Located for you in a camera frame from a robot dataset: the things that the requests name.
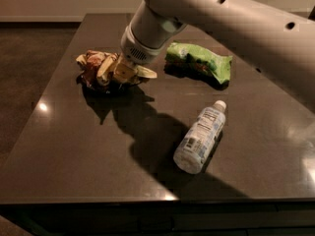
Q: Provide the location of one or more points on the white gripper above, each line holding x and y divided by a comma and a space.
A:
136, 48

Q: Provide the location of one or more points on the brown chip bag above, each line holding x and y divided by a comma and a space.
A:
90, 63

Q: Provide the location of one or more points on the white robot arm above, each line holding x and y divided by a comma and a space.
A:
280, 44

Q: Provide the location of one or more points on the green chip bag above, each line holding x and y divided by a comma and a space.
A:
199, 60

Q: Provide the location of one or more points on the white plastic bottle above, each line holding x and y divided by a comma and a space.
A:
194, 150

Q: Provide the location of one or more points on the dark table frame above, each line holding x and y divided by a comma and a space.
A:
247, 218

